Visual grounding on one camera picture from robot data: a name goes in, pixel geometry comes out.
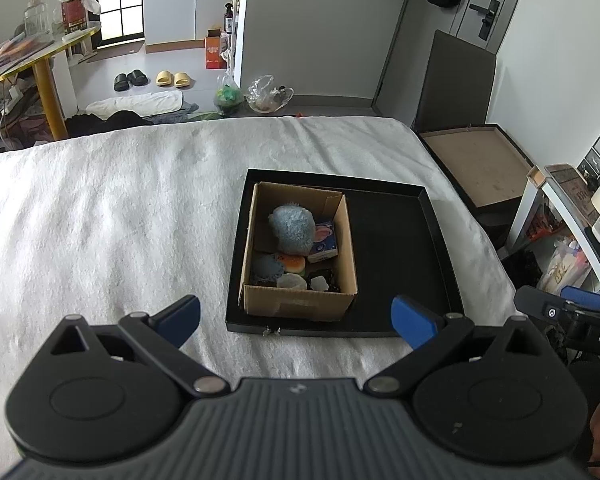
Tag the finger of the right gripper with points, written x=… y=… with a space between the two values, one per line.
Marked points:
x=586 y=299
x=541 y=305

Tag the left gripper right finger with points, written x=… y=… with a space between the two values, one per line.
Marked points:
x=432 y=338

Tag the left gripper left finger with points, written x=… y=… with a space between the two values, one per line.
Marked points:
x=157 y=340

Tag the blue denim fabric scrap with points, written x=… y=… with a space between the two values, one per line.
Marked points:
x=267 y=269

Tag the white plastic ball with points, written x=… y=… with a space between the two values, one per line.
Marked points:
x=291 y=281

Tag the hamburger squishy toy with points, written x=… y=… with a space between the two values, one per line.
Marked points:
x=292 y=263

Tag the fluffy light blue plush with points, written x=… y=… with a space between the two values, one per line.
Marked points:
x=293 y=227

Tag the white shopping bag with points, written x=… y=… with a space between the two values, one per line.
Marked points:
x=568 y=267

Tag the white side table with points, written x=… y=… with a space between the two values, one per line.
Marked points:
x=564 y=188

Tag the orange storage basket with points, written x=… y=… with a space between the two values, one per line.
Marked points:
x=544 y=223

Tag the black shallow tray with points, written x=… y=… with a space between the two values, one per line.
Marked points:
x=398 y=246

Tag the brown cardboard box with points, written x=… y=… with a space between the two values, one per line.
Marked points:
x=267 y=299

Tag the white bed blanket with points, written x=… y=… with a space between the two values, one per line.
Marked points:
x=135 y=219

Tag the brown framed board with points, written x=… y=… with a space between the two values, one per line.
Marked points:
x=487 y=166

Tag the dark olive upright panel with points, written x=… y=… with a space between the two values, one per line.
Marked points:
x=457 y=87

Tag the white folded floor towel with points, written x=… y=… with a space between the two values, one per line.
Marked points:
x=144 y=105

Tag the green item plastic bag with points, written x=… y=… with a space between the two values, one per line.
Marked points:
x=228 y=97

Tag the left black slipper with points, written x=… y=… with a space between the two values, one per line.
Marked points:
x=121 y=82

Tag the black slipper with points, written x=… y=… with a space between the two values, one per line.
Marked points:
x=137 y=78
x=121 y=82

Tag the right black slipper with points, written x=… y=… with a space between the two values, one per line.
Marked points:
x=137 y=78

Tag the clear plastic bag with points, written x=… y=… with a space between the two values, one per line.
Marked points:
x=265 y=97

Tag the orange cardboard carton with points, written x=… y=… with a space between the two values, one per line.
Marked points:
x=214 y=46

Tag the yellow leg table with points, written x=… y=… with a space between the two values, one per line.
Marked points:
x=39 y=63

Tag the grey door with lock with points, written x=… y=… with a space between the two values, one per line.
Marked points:
x=483 y=22

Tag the white kitchen cabinet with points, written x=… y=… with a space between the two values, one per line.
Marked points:
x=180 y=24

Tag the black spray bottle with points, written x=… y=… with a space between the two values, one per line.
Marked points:
x=229 y=18

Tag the red canister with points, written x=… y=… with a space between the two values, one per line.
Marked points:
x=74 y=16

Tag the glass jar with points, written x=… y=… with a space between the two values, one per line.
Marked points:
x=35 y=20

